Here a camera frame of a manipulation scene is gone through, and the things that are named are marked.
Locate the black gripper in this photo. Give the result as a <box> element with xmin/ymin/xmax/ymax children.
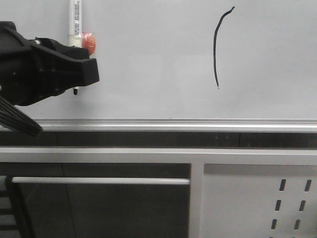
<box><xmin>0</xmin><ymin>21</ymin><xmax>100</xmax><ymax>106</ymax></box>

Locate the red round magnet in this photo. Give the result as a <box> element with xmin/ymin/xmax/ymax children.
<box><xmin>81</xmin><ymin>32</ymin><xmax>96</xmax><ymax>55</ymax></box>

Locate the white whiteboard marker pen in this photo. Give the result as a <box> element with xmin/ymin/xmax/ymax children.
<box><xmin>67</xmin><ymin>0</ymin><xmax>83</xmax><ymax>96</ymax></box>

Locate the white horizontal metal rod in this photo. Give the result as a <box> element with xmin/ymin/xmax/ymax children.
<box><xmin>12</xmin><ymin>177</ymin><xmax>190</xmax><ymax>185</ymax></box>

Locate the black marker stroke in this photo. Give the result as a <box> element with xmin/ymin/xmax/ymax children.
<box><xmin>212</xmin><ymin>6</ymin><xmax>235</xmax><ymax>89</ymax></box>

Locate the white perforated metal panel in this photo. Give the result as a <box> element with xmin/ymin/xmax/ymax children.
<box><xmin>200</xmin><ymin>164</ymin><xmax>317</xmax><ymax>238</ymax></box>

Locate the whiteboard with aluminium frame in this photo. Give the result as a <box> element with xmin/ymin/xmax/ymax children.
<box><xmin>0</xmin><ymin>0</ymin><xmax>317</xmax><ymax>134</ymax></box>

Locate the white metal stand frame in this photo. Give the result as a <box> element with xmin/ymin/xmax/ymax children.
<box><xmin>0</xmin><ymin>148</ymin><xmax>317</xmax><ymax>238</ymax></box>

